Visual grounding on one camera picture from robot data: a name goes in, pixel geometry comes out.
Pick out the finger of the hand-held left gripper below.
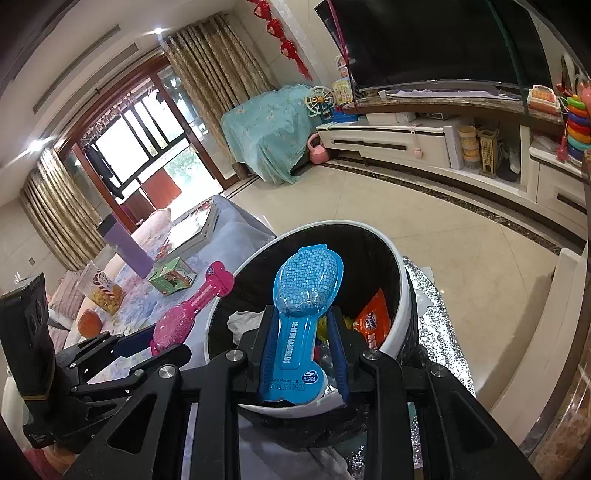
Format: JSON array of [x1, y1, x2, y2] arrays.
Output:
[[55, 323, 160, 370], [69, 344, 192, 402]]

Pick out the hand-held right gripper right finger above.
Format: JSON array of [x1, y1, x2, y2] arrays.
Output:
[[325, 310, 541, 480]]

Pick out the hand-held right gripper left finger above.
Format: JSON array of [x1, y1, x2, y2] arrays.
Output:
[[65, 305, 280, 480]]

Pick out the orange snack packet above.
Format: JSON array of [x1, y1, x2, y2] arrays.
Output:
[[353, 288, 392, 354]]

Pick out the pink toy blister pack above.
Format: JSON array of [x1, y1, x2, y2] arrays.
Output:
[[151, 261, 235, 356]]

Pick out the blue toy blister pack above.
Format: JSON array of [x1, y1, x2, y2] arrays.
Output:
[[257, 246, 345, 407]]

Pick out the white waste bin black liner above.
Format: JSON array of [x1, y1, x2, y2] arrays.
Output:
[[203, 220, 421, 455]]

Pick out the crumpled white paper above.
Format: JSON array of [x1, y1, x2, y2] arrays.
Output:
[[227, 310, 266, 344]]

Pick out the orange-red apple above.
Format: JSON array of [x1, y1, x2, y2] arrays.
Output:
[[76, 310, 102, 339]]

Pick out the clear jar of snack balls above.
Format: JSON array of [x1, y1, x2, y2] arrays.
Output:
[[83, 261, 124, 316]]

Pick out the green printed box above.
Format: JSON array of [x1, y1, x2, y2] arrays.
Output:
[[148, 257, 197, 295]]

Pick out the pink striped pillow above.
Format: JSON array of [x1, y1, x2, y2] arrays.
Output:
[[48, 270, 88, 319]]

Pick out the purple tumbler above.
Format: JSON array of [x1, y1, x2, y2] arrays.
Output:
[[96, 215, 154, 280]]

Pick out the silver glitter mat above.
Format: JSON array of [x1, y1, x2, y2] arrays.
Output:
[[402, 257, 476, 469]]

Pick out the colourful picture book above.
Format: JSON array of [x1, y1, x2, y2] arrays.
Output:
[[154, 200, 219, 261]]

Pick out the beige patterned curtain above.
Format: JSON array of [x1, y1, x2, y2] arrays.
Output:
[[18, 148, 116, 273], [159, 11, 278, 121]]

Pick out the white chair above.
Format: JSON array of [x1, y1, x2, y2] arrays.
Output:
[[487, 247, 587, 418]]

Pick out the pink kettlebell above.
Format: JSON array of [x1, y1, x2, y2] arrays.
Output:
[[307, 134, 329, 165]]

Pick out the wooden framed balcony door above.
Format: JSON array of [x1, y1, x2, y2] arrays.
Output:
[[53, 58, 241, 222]]

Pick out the teal dust cover cloth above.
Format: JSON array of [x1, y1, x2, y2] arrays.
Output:
[[221, 84, 324, 185]]

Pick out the white television cabinet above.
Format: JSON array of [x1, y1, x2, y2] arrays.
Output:
[[316, 78, 591, 222]]

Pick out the stacked yellow containers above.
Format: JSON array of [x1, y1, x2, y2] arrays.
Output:
[[458, 124, 481, 162]]

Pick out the wooden lattice box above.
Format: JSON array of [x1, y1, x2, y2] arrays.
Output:
[[475, 128, 499, 178]]

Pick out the toy ferris wheel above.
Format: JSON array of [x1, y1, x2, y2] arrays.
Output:
[[305, 84, 335, 118]]

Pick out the pastel toy house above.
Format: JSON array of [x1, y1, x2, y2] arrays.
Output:
[[332, 76, 355, 104]]

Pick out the red hanging knot decoration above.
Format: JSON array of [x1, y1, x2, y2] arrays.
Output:
[[247, 0, 312, 81]]

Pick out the black flat television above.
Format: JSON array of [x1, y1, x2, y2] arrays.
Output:
[[314, 0, 555, 93]]

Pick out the toy cash register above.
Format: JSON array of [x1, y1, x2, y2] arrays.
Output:
[[526, 84, 564, 116]]

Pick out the rainbow stacking ring toy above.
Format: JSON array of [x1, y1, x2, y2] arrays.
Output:
[[556, 83, 591, 162]]

